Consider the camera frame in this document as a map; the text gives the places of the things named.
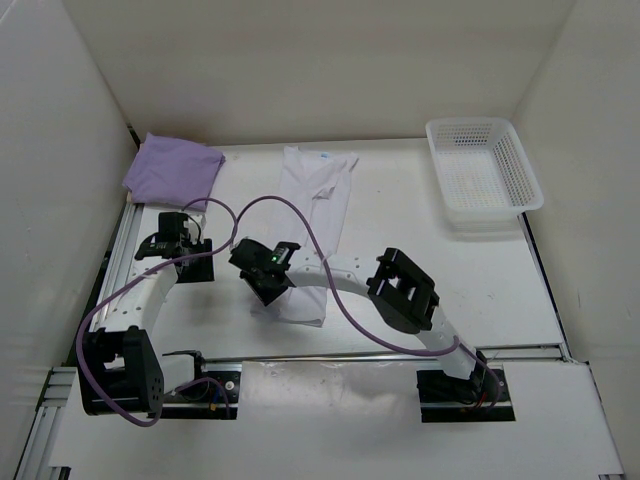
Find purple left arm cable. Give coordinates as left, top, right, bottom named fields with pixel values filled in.
left=74, top=196, right=240, bottom=428

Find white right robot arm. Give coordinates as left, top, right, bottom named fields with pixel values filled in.
left=230, top=239, right=500, bottom=400

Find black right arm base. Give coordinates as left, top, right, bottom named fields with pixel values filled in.
left=416, top=368, right=516, bottom=423

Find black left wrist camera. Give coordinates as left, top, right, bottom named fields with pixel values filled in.
left=134, top=212, right=203, bottom=261

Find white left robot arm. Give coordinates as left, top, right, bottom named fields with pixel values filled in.
left=78, top=238, right=219, bottom=419

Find aluminium table edge rail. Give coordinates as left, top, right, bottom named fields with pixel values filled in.
left=12, top=195, right=563, bottom=479

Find purple t shirt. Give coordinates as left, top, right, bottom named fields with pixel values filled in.
left=123, top=133, right=225, bottom=212

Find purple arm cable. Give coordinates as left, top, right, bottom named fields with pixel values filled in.
left=74, top=196, right=240, bottom=428
left=230, top=195, right=503, bottom=411

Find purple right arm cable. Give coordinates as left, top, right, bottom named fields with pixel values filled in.
left=230, top=195, right=503, bottom=411

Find white cloth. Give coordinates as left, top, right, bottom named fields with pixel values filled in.
left=251, top=146, right=359, bottom=327

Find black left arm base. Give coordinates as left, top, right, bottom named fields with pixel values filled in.
left=160, top=350, right=242, bottom=421

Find white plastic basket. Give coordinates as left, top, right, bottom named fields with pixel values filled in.
left=425, top=117, right=544, bottom=231

